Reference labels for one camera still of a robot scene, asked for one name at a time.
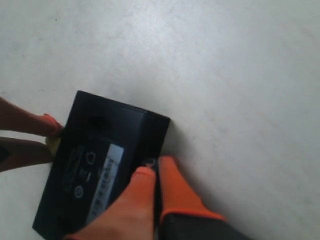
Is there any black network switch box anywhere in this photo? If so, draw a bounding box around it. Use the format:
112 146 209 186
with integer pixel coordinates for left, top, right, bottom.
32 90 171 240

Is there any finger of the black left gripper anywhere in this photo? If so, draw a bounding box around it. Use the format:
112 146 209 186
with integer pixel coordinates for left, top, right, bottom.
0 137 54 172

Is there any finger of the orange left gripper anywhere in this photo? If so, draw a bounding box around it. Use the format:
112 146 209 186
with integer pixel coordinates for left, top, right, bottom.
0 97 63 137

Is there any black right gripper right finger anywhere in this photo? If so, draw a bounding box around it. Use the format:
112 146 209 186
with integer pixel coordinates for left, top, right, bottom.
158 156 250 240

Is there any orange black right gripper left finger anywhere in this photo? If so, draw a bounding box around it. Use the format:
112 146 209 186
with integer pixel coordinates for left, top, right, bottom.
64 166 156 240

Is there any yellow ethernet cable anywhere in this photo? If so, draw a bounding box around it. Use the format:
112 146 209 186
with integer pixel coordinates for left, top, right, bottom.
44 136 62 154

